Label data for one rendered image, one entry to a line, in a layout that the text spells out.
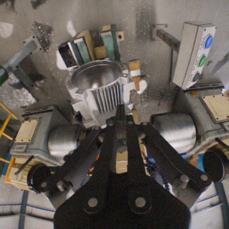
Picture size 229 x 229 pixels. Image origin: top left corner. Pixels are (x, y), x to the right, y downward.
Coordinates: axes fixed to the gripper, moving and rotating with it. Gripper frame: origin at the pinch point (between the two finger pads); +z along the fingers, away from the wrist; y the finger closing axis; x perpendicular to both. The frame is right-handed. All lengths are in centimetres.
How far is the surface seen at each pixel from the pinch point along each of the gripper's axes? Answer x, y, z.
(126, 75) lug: 6.0, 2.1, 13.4
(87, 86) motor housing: 3.3, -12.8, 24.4
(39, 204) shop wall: -506, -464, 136
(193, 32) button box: 14.6, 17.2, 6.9
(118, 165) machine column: -56, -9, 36
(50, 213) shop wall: -529, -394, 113
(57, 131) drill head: -20, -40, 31
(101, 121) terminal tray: -4.9, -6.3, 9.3
